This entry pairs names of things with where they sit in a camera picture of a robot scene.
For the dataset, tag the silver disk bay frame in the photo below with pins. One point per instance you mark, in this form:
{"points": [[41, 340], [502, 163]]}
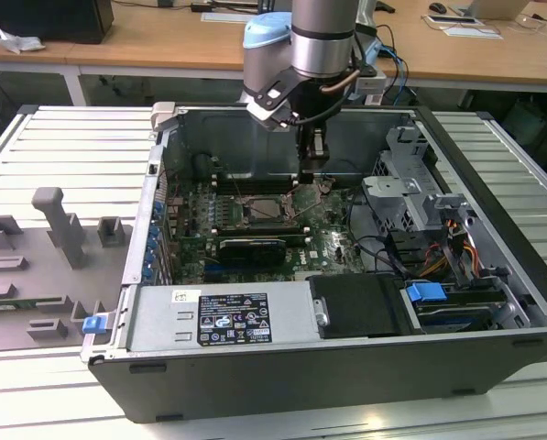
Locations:
{"points": [[513, 311]]}

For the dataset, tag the crumpled white paper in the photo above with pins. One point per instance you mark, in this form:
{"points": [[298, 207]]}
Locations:
{"points": [[21, 42]]}

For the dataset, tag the black box on desk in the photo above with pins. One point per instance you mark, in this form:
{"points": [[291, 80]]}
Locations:
{"points": [[48, 18]]}

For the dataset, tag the silver metal drive cage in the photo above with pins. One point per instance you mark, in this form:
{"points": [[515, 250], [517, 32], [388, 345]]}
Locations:
{"points": [[392, 188]]}

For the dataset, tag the silver power supply unit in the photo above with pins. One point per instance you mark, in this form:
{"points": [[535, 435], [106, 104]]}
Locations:
{"points": [[163, 321]]}

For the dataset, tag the white paper sheet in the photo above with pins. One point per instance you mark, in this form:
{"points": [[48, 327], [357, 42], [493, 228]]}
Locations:
{"points": [[472, 33]]}

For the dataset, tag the blue expansion slot clip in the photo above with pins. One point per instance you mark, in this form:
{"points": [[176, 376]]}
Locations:
{"points": [[158, 209], [148, 276], [150, 262], [153, 241]]}

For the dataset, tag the CPU socket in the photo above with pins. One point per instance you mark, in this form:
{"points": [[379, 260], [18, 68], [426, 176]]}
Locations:
{"points": [[243, 212]]}

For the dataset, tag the grey case latch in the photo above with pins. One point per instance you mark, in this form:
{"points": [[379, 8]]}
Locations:
{"points": [[163, 117]]}

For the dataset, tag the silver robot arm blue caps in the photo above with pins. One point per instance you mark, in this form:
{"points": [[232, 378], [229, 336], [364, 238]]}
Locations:
{"points": [[323, 46]]}

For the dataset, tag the small white box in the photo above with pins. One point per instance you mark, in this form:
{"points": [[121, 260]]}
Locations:
{"points": [[376, 98]]}

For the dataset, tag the black graphics card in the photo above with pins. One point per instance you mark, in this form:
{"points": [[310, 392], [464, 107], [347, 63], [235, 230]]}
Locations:
{"points": [[252, 252]]}

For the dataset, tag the black open PC case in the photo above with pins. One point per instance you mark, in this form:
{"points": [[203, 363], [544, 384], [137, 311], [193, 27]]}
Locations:
{"points": [[300, 385]]}

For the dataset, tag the green motherboard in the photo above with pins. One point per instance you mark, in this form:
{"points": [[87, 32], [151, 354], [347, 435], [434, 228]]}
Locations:
{"points": [[328, 256]]}

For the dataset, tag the white flat device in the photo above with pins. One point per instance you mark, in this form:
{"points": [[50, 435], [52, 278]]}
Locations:
{"points": [[451, 19]]}

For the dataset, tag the white printed sheet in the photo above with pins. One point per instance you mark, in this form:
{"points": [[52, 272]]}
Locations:
{"points": [[218, 17]]}

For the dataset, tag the silver laptop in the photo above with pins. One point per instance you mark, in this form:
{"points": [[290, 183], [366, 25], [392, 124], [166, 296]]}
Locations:
{"points": [[488, 7]]}

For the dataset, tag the black plastic shroud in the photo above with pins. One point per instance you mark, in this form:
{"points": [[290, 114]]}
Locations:
{"points": [[360, 304]]}

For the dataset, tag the black power adapter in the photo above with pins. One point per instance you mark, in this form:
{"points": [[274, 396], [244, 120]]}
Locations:
{"points": [[202, 7]]}

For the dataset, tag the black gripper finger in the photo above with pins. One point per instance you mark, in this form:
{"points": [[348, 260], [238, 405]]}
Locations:
{"points": [[307, 165]]}

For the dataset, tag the clear safety glasses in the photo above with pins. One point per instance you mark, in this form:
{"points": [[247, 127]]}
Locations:
{"points": [[527, 22]]}

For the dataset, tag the blue case latch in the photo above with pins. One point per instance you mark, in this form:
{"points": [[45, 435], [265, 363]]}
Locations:
{"points": [[94, 324]]}

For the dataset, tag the long wooden desk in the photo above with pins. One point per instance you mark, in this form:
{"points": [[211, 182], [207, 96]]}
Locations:
{"points": [[163, 46]]}

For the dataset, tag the green RAM stick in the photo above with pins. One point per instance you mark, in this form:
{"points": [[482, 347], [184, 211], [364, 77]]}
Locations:
{"points": [[7, 303]]}

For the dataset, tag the hard disk in blue carrier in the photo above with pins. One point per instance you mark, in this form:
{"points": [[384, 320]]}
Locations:
{"points": [[424, 293]]}

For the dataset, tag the black RAM slot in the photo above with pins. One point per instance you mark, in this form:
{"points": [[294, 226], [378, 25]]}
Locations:
{"points": [[286, 188], [264, 227], [296, 235], [286, 180]]}

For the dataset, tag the black computer mouse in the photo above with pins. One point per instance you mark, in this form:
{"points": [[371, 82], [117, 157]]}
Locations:
{"points": [[438, 7]]}

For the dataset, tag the grey parts rack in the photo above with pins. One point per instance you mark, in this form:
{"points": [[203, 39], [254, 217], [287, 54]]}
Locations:
{"points": [[30, 270]]}

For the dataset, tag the black round board component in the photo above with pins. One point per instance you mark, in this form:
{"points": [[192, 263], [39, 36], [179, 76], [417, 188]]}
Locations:
{"points": [[203, 165]]}

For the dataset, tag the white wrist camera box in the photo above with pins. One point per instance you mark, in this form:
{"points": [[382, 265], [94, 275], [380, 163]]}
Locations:
{"points": [[268, 110]]}

